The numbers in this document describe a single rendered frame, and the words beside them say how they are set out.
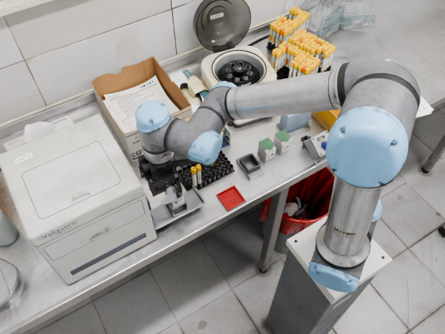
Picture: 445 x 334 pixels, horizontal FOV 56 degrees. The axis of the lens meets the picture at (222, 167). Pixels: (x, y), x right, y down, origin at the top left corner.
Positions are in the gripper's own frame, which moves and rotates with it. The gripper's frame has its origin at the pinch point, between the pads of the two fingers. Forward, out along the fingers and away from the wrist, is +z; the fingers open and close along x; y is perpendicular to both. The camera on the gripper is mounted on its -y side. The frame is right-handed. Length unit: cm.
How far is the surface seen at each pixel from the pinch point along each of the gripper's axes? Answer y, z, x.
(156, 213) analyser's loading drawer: 6.2, 8.4, -1.1
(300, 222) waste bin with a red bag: -51, 57, 8
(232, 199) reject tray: -17.1, 12.2, 4.8
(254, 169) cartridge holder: -28.6, 10.2, 0.0
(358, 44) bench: -104, 13, -32
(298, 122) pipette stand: -52, 8, -7
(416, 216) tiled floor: -127, 100, 23
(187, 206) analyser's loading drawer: -2.4, 5.9, 2.9
